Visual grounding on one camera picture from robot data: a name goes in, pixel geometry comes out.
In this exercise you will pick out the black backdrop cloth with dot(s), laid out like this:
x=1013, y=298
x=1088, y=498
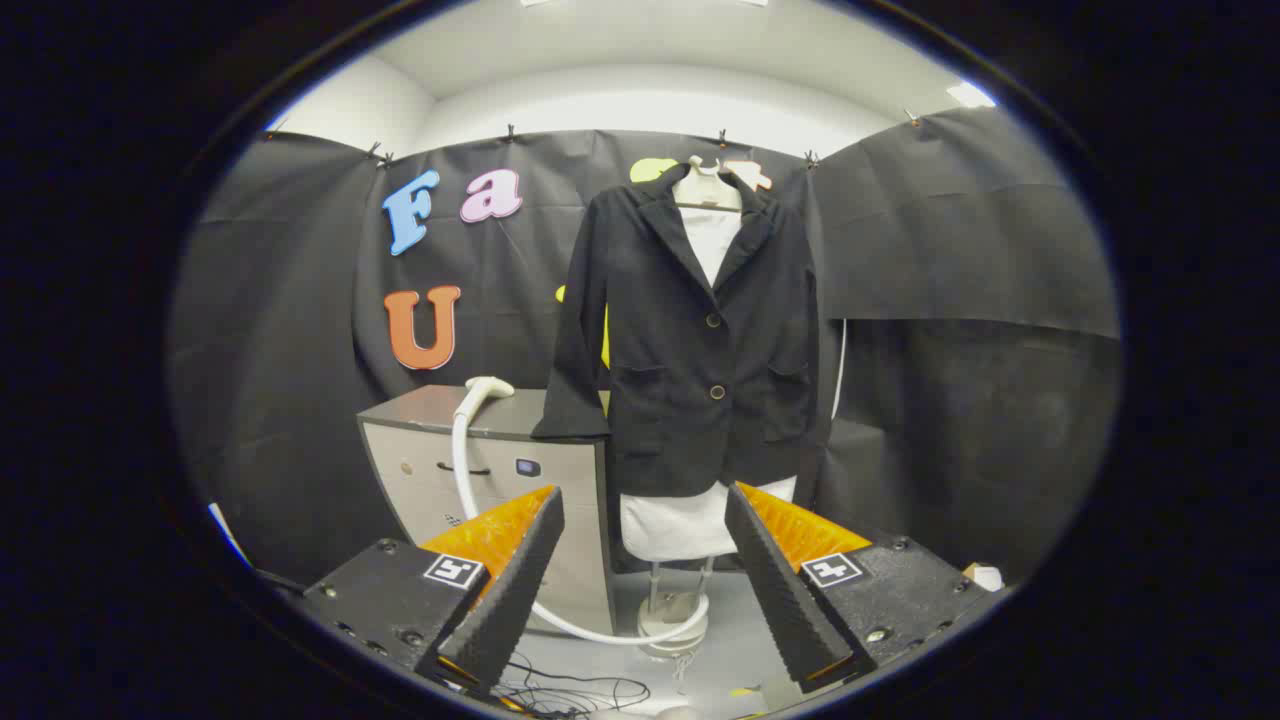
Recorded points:
x=950, y=250

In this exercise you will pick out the white mannequin stand base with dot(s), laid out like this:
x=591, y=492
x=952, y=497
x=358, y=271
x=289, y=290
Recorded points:
x=672, y=625

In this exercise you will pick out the black blazer jacket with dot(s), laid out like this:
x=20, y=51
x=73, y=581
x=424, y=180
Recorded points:
x=680, y=400

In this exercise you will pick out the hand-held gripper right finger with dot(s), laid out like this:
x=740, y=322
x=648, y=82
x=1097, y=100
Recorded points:
x=780, y=590

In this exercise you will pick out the grey drawer cabinet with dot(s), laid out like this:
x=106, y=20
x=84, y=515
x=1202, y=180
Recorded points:
x=500, y=490

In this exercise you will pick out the white mannequin torso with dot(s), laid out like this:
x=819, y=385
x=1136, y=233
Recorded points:
x=690, y=525

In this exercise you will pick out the small white box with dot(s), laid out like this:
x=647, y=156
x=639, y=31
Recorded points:
x=987, y=578

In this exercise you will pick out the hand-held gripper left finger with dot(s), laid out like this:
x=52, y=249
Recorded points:
x=520, y=580

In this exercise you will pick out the white clothes hanger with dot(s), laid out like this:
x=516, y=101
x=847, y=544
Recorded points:
x=705, y=190

